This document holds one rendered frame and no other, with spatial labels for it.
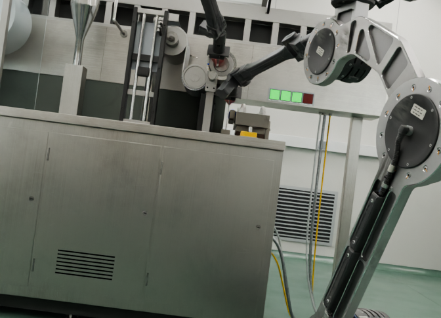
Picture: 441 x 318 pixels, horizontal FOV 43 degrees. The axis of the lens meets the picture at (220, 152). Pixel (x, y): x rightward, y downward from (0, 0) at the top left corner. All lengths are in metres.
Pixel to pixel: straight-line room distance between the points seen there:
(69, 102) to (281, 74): 1.12
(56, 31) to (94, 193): 1.09
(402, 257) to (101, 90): 3.56
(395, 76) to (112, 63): 1.97
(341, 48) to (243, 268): 1.18
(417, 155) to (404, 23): 4.59
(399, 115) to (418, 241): 4.43
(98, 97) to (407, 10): 3.58
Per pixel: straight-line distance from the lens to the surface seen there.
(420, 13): 5.89
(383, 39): 1.51
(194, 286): 2.48
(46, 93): 3.19
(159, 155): 2.44
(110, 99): 3.10
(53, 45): 3.22
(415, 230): 5.70
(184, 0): 3.17
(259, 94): 3.06
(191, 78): 2.73
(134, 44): 2.69
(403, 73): 1.41
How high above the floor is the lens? 0.74
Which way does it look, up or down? 2 degrees up
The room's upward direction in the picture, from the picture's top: 7 degrees clockwise
